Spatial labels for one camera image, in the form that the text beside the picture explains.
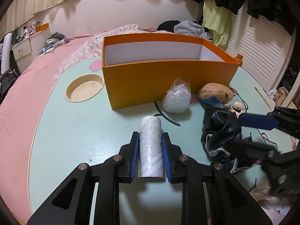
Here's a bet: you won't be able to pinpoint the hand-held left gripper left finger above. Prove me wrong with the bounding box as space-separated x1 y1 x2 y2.
27 131 140 225

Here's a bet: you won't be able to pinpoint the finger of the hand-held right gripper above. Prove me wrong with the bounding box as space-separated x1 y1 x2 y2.
225 139 278 160
238 106 300 137

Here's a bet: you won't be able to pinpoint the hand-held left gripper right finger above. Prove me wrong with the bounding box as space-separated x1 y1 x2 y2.
162 132 273 225

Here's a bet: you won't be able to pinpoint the speckled grey paper roll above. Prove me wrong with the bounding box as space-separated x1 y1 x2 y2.
137 115 164 179

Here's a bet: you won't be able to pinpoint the black lace-trimmed cloth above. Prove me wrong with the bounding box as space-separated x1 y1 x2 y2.
200 103 265 175

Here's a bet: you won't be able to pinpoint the brown plush toy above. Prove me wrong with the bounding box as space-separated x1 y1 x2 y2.
197 82 234 105

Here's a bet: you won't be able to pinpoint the orange cardboard box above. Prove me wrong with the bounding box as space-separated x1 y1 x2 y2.
101 33 242 110

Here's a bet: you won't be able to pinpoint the small cream plush doll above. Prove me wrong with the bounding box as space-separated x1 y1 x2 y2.
228 101 246 119

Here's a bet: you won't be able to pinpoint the beige cloth pile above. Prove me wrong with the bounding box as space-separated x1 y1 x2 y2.
267 87 290 107

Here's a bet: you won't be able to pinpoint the printed pink pyjama clothing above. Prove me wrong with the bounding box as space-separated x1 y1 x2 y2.
248 176 296 225

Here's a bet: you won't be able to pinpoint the clear bag of beads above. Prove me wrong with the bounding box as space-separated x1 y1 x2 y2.
162 77 191 113

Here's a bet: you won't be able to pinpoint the light green lap table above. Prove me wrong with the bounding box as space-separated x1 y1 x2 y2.
28 58 282 225

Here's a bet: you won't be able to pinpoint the white louvered door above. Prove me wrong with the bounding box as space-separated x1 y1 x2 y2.
226 1 293 89

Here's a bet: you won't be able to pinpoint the light green cloth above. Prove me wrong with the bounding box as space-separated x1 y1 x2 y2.
202 0 232 50

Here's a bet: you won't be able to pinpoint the grey clothes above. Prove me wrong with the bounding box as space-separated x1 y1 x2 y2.
173 20 214 44

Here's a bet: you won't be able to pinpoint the pink floral duvet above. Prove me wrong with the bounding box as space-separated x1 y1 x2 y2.
53 24 157 92

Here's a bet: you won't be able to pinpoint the pink bed sheet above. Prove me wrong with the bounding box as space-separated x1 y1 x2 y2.
0 34 94 223

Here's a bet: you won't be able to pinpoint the black clothes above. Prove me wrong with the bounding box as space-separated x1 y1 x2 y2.
157 20 182 32

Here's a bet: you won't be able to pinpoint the blue white patterned pouch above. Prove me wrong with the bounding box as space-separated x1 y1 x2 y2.
39 37 70 56

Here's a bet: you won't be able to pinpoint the dark grey bundle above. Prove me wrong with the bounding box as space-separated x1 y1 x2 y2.
44 32 66 47

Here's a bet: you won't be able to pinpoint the dark grey bag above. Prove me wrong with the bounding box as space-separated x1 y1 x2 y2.
0 69 20 99

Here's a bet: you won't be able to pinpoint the white nightstand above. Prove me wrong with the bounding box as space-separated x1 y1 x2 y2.
12 37 32 60

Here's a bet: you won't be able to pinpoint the cluster of small bottles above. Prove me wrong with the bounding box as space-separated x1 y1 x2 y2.
16 21 39 40

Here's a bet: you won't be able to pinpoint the white rolled mat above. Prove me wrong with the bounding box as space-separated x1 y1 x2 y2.
0 32 12 74

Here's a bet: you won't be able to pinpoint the black cable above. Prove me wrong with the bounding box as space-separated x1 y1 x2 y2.
231 88 279 193

